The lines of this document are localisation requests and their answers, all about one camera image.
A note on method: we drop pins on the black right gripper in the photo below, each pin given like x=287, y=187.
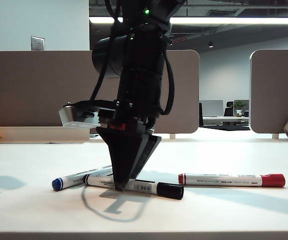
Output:
x=133, y=115

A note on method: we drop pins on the black whiteboard marker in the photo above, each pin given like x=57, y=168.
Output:
x=146, y=186

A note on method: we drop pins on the blue whiteboard marker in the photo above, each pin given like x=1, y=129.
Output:
x=66, y=181

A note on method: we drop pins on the red whiteboard marker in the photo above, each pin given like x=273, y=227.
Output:
x=221, y=180

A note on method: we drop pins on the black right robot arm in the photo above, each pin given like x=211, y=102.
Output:
x=143, y=62

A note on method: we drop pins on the white divider support leg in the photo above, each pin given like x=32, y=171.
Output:
x=172, y=136
x=275, y=136

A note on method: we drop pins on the wide brown desk divider panel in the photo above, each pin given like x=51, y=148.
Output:
x=34, y=87

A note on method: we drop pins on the grey background desk screen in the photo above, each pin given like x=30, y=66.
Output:
x=211, y=108

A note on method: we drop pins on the white background desk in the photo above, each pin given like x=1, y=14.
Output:
x=223, y=120

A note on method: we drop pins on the black office chair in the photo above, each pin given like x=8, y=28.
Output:
x=229, y=110

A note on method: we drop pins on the small potted green plant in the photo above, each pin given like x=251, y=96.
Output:
x=239, y=107

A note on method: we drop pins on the red ceiling sign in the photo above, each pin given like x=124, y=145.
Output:
x=178, y=40

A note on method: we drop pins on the small pendant ceiling lamp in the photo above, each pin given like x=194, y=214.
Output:
x=210, y=45

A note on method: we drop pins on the long ceiling light strip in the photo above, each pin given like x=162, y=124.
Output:
x=233, y=20

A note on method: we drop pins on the metal wall switch plate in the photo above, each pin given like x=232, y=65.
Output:
x=37, y=43

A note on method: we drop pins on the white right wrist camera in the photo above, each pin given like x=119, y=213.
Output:
x=74, y=117

